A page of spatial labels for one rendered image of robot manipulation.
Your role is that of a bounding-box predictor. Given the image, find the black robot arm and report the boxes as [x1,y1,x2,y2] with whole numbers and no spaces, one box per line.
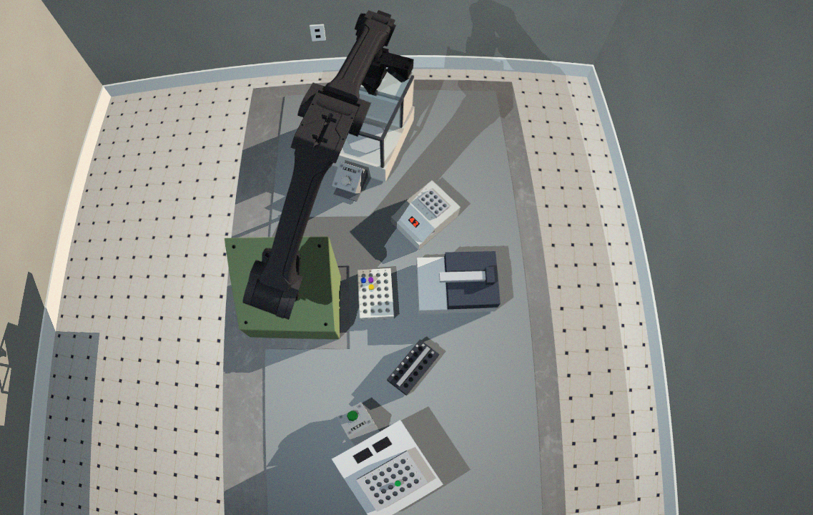
[242,11,414,319]

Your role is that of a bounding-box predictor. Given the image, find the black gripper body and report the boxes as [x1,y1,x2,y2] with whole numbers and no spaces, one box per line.
[363,55,386,88]

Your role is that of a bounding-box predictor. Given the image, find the dark grey bench mat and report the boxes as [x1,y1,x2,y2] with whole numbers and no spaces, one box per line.
[265,90,543,515]

